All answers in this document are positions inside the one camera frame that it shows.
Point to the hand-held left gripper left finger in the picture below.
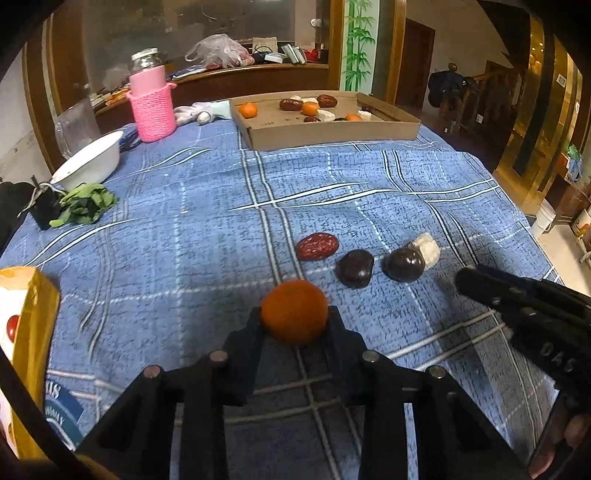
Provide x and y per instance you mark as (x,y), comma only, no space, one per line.
(247,350)

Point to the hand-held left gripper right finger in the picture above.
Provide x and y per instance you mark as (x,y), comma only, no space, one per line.
(344,355)

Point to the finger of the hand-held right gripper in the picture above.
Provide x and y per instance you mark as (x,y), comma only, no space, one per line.
(485,284)

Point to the yellow cardboard box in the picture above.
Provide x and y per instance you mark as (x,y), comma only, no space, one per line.
(34,318)

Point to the round red fruit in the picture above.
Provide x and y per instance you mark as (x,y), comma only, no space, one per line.
(11,326)

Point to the person's right hand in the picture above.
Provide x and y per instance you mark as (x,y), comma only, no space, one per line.
(579,431)

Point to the dark purple plum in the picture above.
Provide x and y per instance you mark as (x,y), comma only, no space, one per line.
(405,264)

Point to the dark chestnut left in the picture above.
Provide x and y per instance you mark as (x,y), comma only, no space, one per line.
(354,268)

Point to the white plastic bucket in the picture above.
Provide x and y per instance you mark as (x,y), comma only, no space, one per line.
(543,217)

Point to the green plastic bag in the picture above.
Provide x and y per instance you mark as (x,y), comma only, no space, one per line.
(574,161)

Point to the wooden stair railing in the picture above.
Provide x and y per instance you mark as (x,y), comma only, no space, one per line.
(494,97)

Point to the dark jacket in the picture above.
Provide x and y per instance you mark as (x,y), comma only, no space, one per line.
(445,85)

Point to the green leafy bundle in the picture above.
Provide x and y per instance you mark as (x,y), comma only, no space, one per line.
(85,203)

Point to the brown cardboard tray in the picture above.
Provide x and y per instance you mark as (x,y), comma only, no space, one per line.
(323,134)

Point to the white work glove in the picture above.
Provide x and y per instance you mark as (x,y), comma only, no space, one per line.
(203,112)

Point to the white enamel bowl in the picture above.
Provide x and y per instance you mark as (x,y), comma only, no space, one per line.
(92,161)

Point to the jar with pink knitted sleeve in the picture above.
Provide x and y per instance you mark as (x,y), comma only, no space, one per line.
(152,106)

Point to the wooden counter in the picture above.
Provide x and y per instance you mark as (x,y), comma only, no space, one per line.
(240,83)

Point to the bamboo painted panel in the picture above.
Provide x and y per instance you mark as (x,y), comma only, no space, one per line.
(359,46)

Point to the black bag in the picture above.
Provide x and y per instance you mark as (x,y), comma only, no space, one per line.
(11,212)

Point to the clear plastic pitcher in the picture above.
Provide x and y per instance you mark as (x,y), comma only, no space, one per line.
(76,129)

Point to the translucent plastic bag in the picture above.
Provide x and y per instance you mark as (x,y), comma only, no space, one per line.
(219,50)

